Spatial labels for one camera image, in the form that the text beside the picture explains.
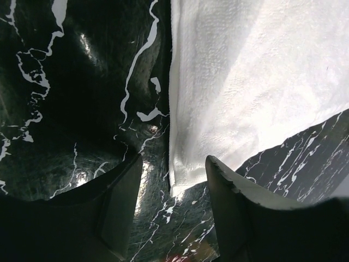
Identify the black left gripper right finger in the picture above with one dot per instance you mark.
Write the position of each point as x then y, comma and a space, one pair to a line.
254, 224

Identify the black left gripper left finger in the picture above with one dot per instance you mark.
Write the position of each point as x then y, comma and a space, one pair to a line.
89, 223

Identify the white towel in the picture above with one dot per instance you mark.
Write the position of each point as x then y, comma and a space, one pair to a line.
247, 75

